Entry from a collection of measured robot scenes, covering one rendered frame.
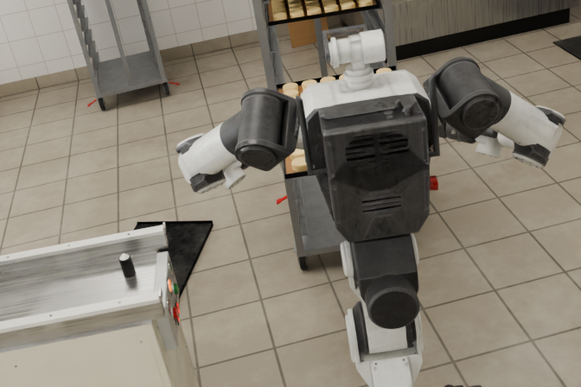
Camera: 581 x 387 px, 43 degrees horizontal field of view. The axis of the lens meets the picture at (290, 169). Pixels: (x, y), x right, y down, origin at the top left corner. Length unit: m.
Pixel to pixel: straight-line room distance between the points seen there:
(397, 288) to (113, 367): 0.75
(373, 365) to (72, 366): 0.79
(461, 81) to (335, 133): 0.32
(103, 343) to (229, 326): 1.23
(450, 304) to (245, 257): 0.97
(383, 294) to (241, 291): 1.67
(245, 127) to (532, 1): 4.04
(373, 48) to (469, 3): 3.69
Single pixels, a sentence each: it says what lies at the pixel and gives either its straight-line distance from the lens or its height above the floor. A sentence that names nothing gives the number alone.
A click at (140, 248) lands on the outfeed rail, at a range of 2.06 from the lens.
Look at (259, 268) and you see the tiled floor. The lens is 3.30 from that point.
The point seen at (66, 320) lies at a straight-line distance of 1.85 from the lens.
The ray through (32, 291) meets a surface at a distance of 2.08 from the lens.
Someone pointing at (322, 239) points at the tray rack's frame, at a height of 0.15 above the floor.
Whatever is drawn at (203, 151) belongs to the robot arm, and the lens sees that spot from 1.66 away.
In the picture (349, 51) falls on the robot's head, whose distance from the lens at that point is 1.53.
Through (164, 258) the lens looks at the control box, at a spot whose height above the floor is 0.84.
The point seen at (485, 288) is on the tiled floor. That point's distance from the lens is 3.08.
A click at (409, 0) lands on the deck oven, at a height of 0.43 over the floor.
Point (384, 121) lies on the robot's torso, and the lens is 1.42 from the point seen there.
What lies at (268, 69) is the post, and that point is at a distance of 2.70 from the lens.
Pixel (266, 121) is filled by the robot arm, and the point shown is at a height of 1.31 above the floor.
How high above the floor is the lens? 1.98
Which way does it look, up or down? 30 degrees down
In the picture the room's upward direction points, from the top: 10 degrees counter-clockwise
